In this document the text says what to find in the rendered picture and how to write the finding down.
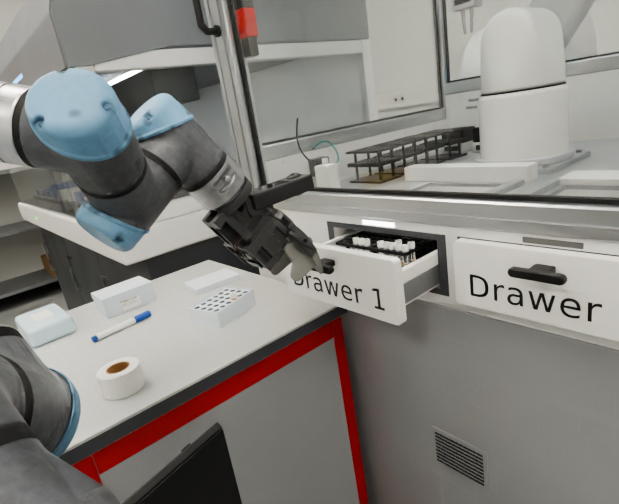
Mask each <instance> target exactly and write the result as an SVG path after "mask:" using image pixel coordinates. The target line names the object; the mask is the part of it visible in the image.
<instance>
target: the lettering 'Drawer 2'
mask: <svg viewBox="0 0 619 504"><path fill-rule="evenodd" d="M473 277H475V278H479V279H481V280H482V281H483V282H484V284H485V292H484V294H474V290H473ZM498 288H504V285H499V286H497V284H494V300H495V301H497V289H498ZM470 290H471V295H472V296H477V297H485V296H486V295H487V294H488V290H489V288H488V283H487V281H486V280H485V279H484V278H483V277H480V276H477V275H472V274H470ZM508 290H516V291H518V292H519V294H520V295H516V294H510V295H508V297H507V300H508V302H509V303H510V304H512V305H519V304H520V306H522V307H523V294H522V292H521V290H519V289H518V288H514V287H509V288H508ZM529 295H530V298H531V302H532V305H533V309H535V310H538V307H539V303H540V300H541V297H542V300H543V304H544V307H545V311H546V312H549V313H550V311H551V308H552V305H553V302H554V299H555V296H553V295H552V296H551V299H550V303H549V306H548V307H547V304H546V300H545V297H544V294H543V293H539V296H538V300H537V303H536V305H535V301H534V298H533V294H532V291H529ZM511 297H519V298H520V300H519V302H518V303H513V302H512V301H511V299H510V298H511ZM566 301H572V302H574V303H575V304H576V306H577V308H576V307H571V306H566V305H564V304H565V302H566ZM594 307H601V308H602V304H594V305H593V306H592V303H590V302H588V321H589V322H592V309H593V308H594ZM564 308H568V309H573V310H578V311H581V307H580V304H579V303H578V302H577V301H576V300H574V299H571V298H566V299H563V300H562V301H561V304H560V309H561V311H562V313H563V314H564V315H565V316H567V317H570V318H575V319H578V318H580V315H579V316H573V315H569V314H567V313H566V312H565V310H564Z"/></svg>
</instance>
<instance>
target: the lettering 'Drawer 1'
mask: <svg viewBox="0 0 619 504"><path fill-rule="evenodd" d="M313 279H317V280H318V281H319V282H320V283H314V288H315V290H316V291H318V292H320V291H321V292H323V289H322V283H321V281H320V279H319V278H317V277H313ZM324 282H325V285H326V288H327V291H328V294H329V295H331V286H332V289H333V292H334V295H335V296H336V297H337V291H338V283H336V291H335V290H334V287H333V284H332V282H331V281H330V282H329V289H328V286H327V283H326V280H324ZM316 285H320V290H318V289H317V288H316ZM344 287H347V288H348V289H349V292H347V291H343V288H344ZM358 291H361V292H362V289H357V288H355V296H356V303H359V302H358V295H357V293H358ZM372 291H376V292H377V300H378V306H375V308H376V309H380V310H383V311H385V308H381V305H380V296H379V289H377V288H372ZM341 292H342V295H343V297H344V298H345V299H346V300H348V301H352V298H351V299H349V298H346V297H345V295H344V293H347V294H351V295H352V292H351V289H350V288H349V287H348V286H347V285H343V286H342V287H341Z"/></svg>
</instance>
